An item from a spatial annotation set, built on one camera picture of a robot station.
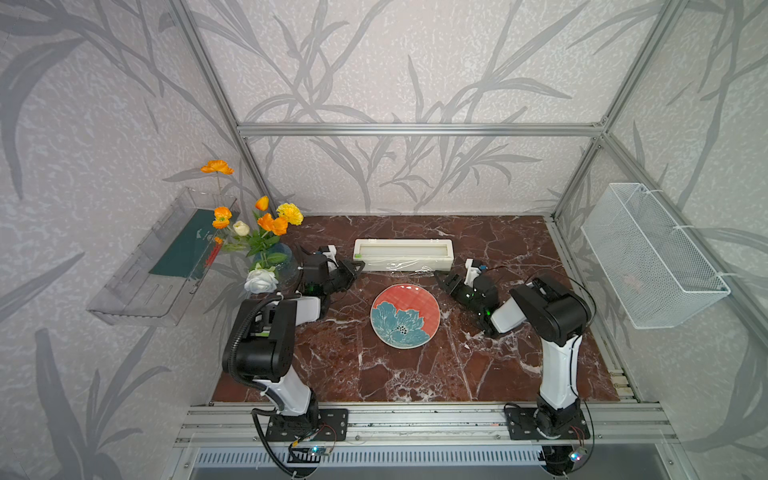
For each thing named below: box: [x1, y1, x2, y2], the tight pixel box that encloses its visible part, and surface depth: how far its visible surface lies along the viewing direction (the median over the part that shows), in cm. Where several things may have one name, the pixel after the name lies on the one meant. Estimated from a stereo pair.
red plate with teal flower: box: [370, 284, 441, 349], surface depth 93 cm
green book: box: [149, 209, 220, 278], surface depth 69 cm
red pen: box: [204, 243, 223, 268], surface depth 70 cm
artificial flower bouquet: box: [200, 160, 304, 295], surface depth 77 cm
